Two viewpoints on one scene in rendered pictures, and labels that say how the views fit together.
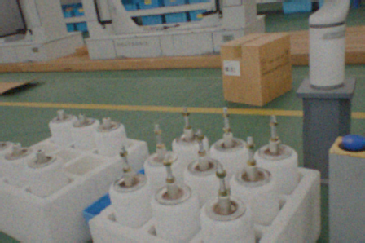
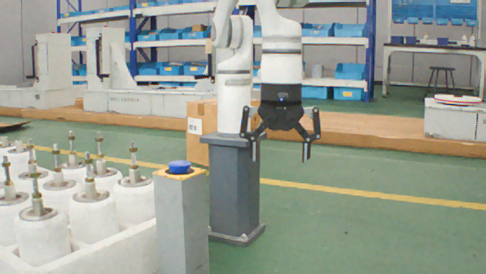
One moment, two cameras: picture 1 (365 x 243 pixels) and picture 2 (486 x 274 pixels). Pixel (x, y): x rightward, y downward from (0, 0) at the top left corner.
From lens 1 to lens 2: 0.40 m
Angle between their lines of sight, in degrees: 10
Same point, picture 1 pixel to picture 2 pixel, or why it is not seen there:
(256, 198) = (82, 214)
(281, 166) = (131, 194)
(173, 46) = (163, 106)
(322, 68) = (224, 114)
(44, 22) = (51, 71)
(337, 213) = (162, 242)
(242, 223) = (42, 225)
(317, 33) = (220, 79)
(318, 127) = (219, 177)
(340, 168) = (160, 191)
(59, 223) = not seen: outside the picture
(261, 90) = not seen: hidden behind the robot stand
